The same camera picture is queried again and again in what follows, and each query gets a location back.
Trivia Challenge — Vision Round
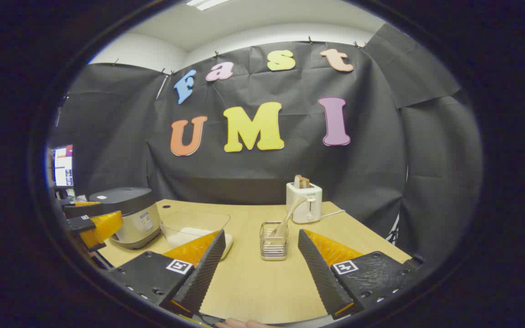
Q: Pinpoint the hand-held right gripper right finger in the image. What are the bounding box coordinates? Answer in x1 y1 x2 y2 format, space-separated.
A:
298 229 425 320

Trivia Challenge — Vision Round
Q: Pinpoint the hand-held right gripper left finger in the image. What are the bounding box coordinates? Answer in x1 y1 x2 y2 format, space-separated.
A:
108 229 226 318

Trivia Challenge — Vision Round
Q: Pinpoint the grey rice cooker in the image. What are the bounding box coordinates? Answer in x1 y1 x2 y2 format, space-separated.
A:
88 187 163 250

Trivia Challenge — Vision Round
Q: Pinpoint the metal wire chopstick holder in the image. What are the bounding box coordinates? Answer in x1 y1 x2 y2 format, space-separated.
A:
259 221 289 261

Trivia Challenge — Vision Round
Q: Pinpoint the computer monitor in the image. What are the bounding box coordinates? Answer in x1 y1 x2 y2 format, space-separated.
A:
53 145 74 187

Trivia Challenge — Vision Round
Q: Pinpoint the clear plastic container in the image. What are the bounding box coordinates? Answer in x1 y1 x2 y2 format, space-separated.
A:
159 211 234 261

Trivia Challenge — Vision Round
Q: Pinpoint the white toaster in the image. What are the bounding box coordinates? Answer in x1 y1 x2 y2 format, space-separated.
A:
286 181 323 224

